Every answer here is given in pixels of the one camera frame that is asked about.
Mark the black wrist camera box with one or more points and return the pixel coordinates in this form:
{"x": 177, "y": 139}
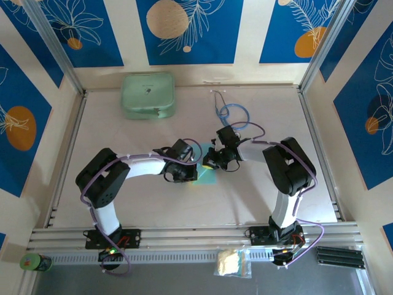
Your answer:
{"x": 228, "y": 135}
{"x": 181, "y": 149}

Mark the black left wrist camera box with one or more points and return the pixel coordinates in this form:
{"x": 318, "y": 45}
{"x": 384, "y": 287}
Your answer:
{"x": 181, "y": 149}

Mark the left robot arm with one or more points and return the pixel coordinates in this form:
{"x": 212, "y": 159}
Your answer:
{"x": 106, "y": 215}

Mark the black ribbed block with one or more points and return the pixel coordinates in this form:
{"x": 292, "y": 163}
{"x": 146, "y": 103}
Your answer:
{"x": 339, "y": 257}

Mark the aluminium frame post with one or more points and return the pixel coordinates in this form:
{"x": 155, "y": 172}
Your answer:
{"x": 330, "y": 46}
{"x": 53, "y": 46}

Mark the mint green zip pouch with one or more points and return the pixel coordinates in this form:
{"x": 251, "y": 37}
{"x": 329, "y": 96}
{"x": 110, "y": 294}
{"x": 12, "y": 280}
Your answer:
{"x": 147, "y": 92}

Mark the clear bag with yellow contents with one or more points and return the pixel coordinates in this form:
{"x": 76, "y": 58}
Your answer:
{"x": 228, "y": 262}

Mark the blue floral wall poster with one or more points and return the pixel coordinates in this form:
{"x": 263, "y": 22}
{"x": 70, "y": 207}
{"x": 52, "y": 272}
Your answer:
{"x": 21, "y": 92}
{"x": 101, "y": 46}
{"x": 215, "y": 46}
{"x": 362, "y": 138}
{"x": 276, "y": 40}

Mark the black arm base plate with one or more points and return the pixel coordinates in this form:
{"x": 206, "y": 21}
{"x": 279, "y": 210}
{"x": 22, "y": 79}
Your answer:
{"x": 132, "y": 238}
{"x": 258, "y": 235}

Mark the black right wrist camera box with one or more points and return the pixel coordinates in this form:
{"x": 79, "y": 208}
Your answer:
{"x": 228, "y": 135}

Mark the green can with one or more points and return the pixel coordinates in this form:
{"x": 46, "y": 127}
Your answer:
{"x": 32, "y": 262}

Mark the aluminium side rail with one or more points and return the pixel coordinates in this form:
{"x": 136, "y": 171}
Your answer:
{"x": 66, "y": 159}
{"x": 320, "y": 129}

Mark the blue stethoscope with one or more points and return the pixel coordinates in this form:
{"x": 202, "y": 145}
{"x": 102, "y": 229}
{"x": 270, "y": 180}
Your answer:
{"x": 235, "y": 104}

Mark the aluminium mounting rail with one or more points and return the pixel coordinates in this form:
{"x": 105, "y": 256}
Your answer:
{"x": 190, "y": 235}

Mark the turquoise cloth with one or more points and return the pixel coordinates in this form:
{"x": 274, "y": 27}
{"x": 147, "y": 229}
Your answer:
{"x": 208, "y": 178}

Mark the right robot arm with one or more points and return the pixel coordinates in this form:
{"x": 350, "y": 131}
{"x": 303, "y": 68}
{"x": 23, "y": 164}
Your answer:
{"x": 284, "y": 209}

